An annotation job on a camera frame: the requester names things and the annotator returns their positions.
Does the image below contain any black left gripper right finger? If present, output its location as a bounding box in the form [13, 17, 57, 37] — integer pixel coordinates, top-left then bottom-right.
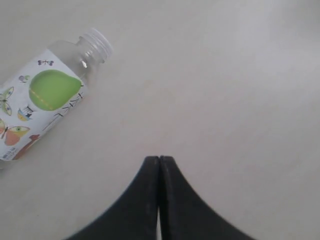
[159, 156, 252, 240]

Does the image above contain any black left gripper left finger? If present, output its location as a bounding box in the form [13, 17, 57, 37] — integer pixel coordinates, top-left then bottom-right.
[68, 156, 160, 240]

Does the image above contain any capless green pear tea bottle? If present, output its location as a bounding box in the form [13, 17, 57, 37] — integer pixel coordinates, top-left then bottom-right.
[0, 28, 113, 168]

